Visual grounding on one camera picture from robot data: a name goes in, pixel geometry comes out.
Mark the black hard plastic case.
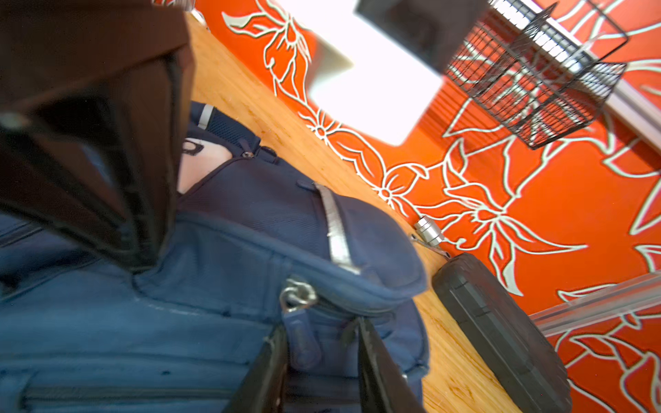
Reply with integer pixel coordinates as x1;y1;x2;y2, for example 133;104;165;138
432;253;573;412

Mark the black wire wall basket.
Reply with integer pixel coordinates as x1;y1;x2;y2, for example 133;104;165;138
447;1;629;150

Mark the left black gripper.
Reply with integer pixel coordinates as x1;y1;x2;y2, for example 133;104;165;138
1;1;195;271

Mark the navy blue backpack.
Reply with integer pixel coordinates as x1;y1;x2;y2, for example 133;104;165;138
1;103;430;412

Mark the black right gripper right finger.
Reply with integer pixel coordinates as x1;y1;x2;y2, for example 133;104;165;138
357;318;425;413

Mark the silver metal socket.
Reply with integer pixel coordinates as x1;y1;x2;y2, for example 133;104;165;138
414;216;445;247

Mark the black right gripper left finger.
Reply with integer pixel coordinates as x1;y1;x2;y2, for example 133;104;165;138
223;325;288;413

